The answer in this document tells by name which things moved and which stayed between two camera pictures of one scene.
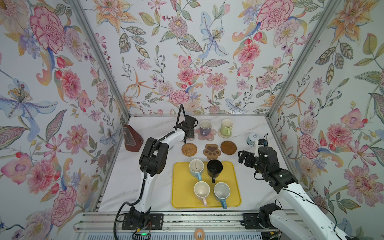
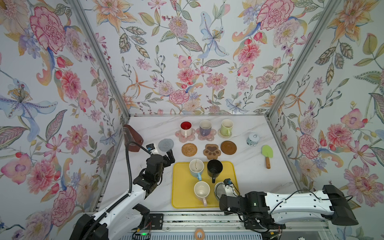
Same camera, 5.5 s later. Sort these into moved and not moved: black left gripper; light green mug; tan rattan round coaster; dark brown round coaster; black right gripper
Moved: black right gripper; black left gripper
Not moved: light green mug; dark brown round coaster; tan rattan round coaster
